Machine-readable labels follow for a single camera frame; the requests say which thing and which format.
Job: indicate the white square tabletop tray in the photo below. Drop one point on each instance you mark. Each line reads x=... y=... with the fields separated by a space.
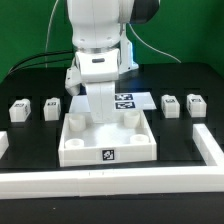
x=127 y=139

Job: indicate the white U-shaped fence wall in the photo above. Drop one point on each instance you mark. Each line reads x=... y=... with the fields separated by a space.
x=206 y=178

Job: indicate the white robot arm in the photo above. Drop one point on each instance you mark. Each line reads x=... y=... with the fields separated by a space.
x=103 y=49

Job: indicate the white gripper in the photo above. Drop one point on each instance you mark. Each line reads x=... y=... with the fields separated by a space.
x=94 y=68

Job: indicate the white fiducial marker sheet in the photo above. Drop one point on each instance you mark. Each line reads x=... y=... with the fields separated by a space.
x=123 y=101

